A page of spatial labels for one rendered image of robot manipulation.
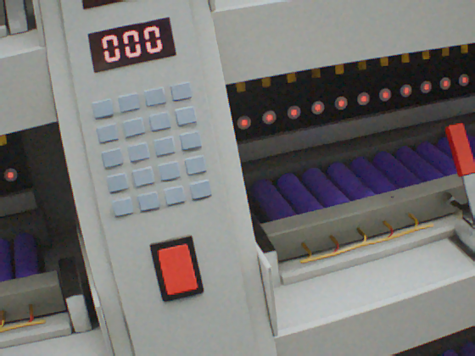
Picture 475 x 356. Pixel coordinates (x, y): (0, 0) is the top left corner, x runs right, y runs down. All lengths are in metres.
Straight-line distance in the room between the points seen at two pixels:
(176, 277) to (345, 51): 0.16
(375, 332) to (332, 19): 0.19
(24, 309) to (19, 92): 0.15
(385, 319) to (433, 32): 0.18
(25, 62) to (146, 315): 0.16
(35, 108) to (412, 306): 0.26
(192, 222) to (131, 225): 0.03
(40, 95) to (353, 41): 0.19
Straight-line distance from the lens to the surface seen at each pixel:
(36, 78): 0.42
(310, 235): 0.52
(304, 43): 0.45
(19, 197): 0.59
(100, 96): 0.41
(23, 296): 0.50
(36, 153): 0.62
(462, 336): 0.70
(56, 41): 0.42
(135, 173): 0.42
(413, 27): 0.48
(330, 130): 0.63
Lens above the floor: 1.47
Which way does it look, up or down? 8 degrees down
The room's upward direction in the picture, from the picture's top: 11 degrees counter-clockwise
